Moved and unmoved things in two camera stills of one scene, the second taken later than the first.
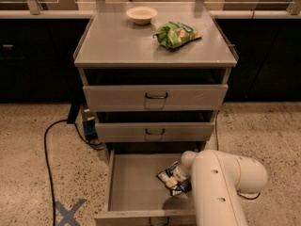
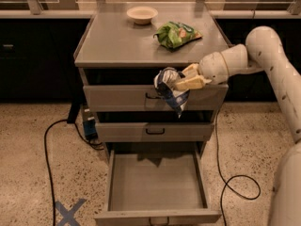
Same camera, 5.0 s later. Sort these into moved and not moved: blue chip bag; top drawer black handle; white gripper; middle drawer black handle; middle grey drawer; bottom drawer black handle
Moved: white gripper; blue chip bag
Not moved: middle drawer black handle; top drawer black handle; bottom drawer black handle; middle grey drawer
